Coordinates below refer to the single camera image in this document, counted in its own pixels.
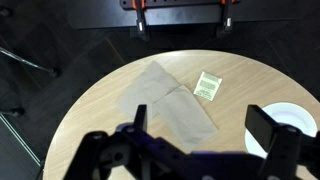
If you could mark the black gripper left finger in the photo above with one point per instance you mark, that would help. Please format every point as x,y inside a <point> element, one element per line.
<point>141,116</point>

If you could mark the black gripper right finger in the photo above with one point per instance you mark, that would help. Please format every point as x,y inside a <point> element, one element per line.
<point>260,125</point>

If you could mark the white ceramic saucer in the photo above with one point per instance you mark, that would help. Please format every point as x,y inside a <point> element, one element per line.
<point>293,115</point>

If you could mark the grey-brown paper napkin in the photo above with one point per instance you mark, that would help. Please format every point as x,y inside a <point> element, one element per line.
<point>176,110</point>

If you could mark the white green printed sachet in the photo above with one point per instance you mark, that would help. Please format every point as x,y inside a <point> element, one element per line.
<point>208,86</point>

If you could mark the black orange bar clamp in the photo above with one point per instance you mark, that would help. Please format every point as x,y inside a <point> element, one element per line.
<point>140,23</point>
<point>227,21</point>

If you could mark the black base platform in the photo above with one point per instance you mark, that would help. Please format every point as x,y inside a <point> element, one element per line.
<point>186,16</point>

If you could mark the dark stand foot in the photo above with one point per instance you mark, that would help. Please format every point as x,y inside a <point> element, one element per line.
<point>15,112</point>

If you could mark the thin metal stand leg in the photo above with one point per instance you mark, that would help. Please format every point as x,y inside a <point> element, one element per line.
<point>26,62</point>

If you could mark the black perforated mounting rail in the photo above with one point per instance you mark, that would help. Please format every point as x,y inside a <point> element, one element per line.
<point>180,3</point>

